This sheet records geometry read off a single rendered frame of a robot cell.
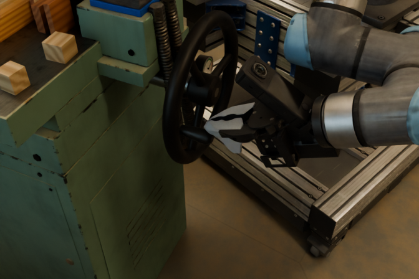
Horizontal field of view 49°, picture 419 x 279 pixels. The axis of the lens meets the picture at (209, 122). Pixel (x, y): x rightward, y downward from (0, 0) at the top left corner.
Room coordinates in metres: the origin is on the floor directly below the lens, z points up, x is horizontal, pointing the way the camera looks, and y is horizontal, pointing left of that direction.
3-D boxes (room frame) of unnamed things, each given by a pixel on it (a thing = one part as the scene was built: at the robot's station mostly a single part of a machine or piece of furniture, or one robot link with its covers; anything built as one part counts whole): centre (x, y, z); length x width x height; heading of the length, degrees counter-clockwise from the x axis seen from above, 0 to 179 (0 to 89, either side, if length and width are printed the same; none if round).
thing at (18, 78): (0.56, 0.30, 0.92); 0.03 x 0.03 x 0.04; 60
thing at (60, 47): (0.65, 0.25, 0.92); 0.04 x 0.04 x 0.03; 69
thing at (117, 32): (0.75, 0.14, 0.91); 0.15 x 0.14 x 0.09; 156
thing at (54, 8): (0.82, 0.22, 0.93); 0.25 x 0.01 x 0.07; 156
